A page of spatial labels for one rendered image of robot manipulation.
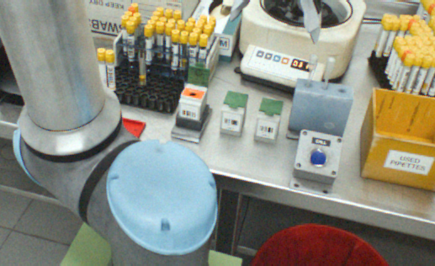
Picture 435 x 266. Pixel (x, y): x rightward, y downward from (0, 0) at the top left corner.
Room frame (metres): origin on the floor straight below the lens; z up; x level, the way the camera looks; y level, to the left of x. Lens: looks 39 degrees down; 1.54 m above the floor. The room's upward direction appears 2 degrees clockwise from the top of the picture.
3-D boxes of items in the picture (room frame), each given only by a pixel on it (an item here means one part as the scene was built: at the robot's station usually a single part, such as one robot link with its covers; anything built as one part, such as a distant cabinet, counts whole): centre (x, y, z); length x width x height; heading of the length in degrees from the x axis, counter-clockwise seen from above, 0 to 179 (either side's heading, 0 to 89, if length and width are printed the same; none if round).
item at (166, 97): (0.86, 0.09, 0.93); 0.17 x 0.09 x 0.11; 74
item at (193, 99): (0.77, -0.02, 0.92); 0.05 x 0.04 x 0.06; 163
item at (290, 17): (1.04, -0.25, 0.97); 0.15 x 0.15 x 0.07
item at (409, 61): (0.86, -0.43, 0.93); 0.02 x 0.02 x 0.11
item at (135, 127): (0.74, 0.11, 0.88); 0.07 x 0.07 x 0.01; 75
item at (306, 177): (0.66, -0.23, 0.92); 0.13 x 0.07 x 0.08; 165
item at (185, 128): (0.77, -0.02, 0.89); 0.09 x 0.05 x 0.04; 163
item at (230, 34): (1.11, -0.09, 0.92); 0.24 x 0.12 x 0.10; 165
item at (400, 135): (0.69, -0.39, 0.93); 0.13 x 0.13 x 0.10; 77
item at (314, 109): (0.76, -0.25, 0.93); 0.10 x 0.07 x 0.10; 77
